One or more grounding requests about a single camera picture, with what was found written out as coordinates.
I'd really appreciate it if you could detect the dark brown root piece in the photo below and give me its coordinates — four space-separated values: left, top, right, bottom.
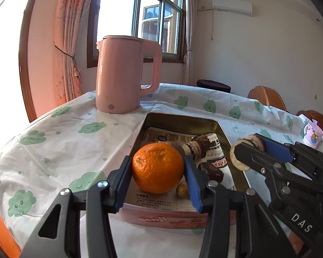
198 162 224 184

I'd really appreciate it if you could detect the pink cartoon cup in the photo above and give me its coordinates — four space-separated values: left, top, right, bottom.
303 121 323 149

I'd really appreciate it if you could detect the white air conditioner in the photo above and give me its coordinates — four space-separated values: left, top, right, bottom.
212 0 252 17

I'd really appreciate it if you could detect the pink patterned curtain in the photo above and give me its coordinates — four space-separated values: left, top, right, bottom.
54 0 105 106

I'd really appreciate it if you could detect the rough-skinned orange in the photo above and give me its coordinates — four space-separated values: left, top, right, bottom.
132 143 185 194

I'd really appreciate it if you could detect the hanging wall cord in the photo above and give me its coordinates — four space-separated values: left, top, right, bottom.
210 8 216 41

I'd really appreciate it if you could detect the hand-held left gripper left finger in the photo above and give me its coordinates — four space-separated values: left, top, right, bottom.
20 155 134 258

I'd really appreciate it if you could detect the person's right hand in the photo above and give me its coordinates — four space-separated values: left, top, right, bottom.
287 232 305 257

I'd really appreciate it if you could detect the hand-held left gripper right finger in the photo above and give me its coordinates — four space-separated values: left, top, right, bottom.
183 156 298 258

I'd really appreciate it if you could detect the orange leather chair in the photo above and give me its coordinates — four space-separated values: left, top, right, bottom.
0 193 22 258
248 85 287 112

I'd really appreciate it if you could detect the pale curtain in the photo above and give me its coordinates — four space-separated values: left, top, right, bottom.
182 0 201 85

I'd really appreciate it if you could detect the dark round stool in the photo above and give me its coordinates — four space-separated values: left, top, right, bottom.
196 80 231 94

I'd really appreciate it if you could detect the white green-cloud tablecloth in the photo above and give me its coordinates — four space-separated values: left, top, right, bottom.
0 83 323 258

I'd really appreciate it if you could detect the pink electric kettle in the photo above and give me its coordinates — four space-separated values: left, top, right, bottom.
95 35 163 113

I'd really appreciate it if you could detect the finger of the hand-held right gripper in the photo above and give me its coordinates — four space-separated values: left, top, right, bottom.
234 141 288 183
254 133 297 164

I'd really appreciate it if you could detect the wooden framed window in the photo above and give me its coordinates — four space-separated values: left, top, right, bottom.
87 0 186 68
0 0 43 151

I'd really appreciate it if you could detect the brown leather sofa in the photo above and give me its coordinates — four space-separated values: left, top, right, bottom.
297 110 323 140

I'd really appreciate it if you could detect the pink tin box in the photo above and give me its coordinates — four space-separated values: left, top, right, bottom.
118 112 250 235

